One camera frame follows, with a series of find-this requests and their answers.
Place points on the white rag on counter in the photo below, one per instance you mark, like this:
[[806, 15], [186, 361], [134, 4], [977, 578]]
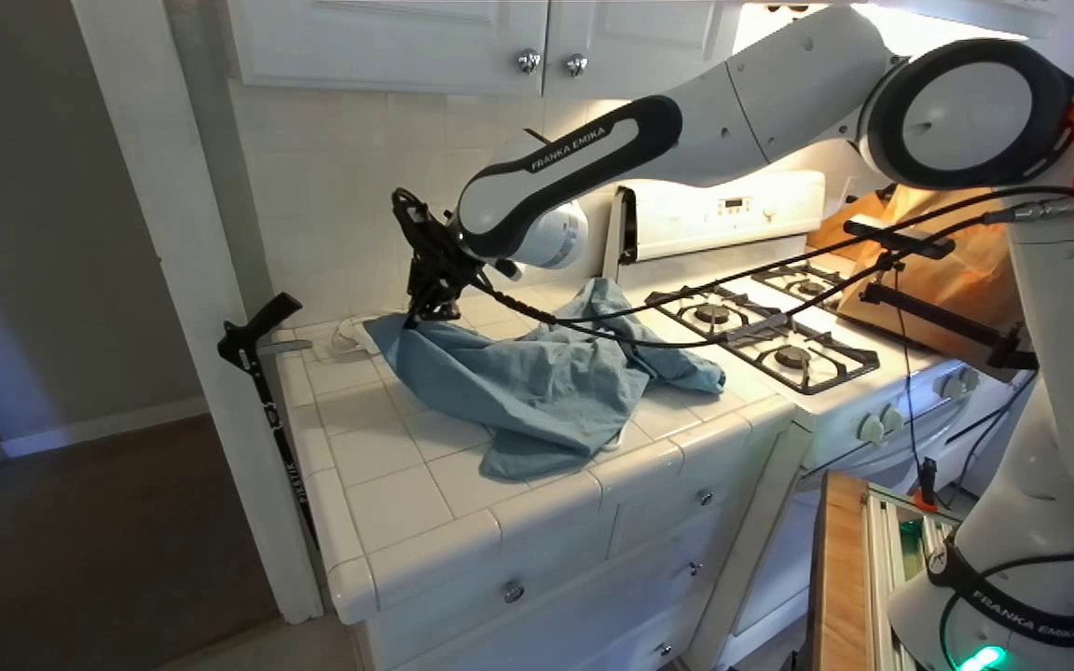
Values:
[[343, 341]]

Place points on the white lower drawer cabinet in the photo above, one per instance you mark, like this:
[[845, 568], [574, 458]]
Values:
[[586, 582]]

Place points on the wooden cutting board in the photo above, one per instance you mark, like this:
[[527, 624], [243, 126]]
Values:
[[970, 265]]

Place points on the white gas stove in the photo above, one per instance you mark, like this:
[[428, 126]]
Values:
[[836, 413]]

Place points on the black camera mount bars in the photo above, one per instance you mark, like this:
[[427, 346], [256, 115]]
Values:
[[897, 236]]

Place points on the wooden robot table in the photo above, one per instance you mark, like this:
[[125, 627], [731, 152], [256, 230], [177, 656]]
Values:
[[841, 582]]

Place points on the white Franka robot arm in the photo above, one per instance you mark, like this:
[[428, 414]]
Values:
[[785, 89]]

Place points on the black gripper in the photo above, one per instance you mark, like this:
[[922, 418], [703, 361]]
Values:
[[436, 248]]

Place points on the black white flat panel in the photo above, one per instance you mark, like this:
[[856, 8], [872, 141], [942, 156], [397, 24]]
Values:
[[625, 236]]

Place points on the metal drawer knob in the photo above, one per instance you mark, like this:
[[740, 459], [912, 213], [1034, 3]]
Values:
[[661, 651], [511, 591], [703, 499], [692, 568]]

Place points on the blue cloth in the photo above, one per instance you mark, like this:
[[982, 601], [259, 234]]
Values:
[[537, 387]]

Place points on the round metal cabinet knob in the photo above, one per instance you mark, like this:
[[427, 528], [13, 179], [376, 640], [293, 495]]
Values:
[[527, 59], [574, 61]]

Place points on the black folded tripod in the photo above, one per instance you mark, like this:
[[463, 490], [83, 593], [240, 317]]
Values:
[[266, 376]]

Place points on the white upper kitchen cabinet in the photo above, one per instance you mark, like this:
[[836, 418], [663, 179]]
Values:
[[389, 43]]

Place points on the black stove burner grate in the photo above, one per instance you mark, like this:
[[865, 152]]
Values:
[[801, 287], [774, 341]]

